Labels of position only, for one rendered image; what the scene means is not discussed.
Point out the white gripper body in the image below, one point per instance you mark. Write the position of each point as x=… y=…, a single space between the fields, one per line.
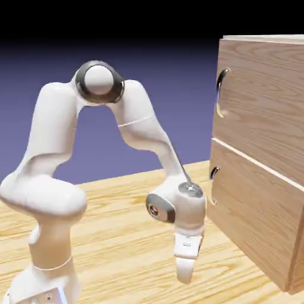
x=185 y=266

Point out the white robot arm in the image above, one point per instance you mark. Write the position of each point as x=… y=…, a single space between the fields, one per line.
x=54 y=133

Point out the small wood cabinet door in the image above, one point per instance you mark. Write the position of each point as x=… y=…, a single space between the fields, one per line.
x=249 y=209

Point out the light wood cabinet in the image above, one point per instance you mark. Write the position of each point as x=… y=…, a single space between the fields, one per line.
x=261 y=147

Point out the large wood cabinet door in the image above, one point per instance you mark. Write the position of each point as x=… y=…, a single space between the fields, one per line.
x=258 y=99

